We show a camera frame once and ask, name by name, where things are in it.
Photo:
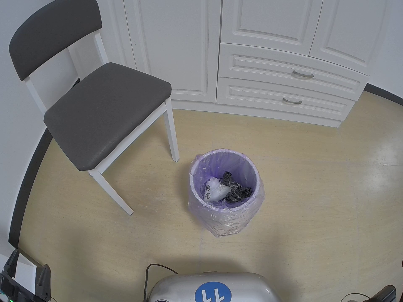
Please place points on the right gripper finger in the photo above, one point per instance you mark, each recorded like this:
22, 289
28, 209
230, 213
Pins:
384, 293

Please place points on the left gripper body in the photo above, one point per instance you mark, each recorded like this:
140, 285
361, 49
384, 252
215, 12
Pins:
15, 294

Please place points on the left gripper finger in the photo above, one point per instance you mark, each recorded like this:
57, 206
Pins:
44, 282
12, 264

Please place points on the black plastic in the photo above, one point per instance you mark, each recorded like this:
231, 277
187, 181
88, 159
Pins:
236, 190

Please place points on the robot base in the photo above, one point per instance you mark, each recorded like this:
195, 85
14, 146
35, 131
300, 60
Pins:
214, 288

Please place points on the white trash bin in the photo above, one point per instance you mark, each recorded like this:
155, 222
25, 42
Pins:
242, 212

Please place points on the purple plastic bag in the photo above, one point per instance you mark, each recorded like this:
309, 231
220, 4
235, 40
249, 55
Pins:
220, 222

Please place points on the grey padded white chair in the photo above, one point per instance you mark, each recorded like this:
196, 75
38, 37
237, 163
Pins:
107, 108

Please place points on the crumpled white printed wrapper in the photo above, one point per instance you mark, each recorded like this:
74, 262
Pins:
215, 192

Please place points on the white wardrobe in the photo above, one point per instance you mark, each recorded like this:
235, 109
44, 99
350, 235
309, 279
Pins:
261, 17

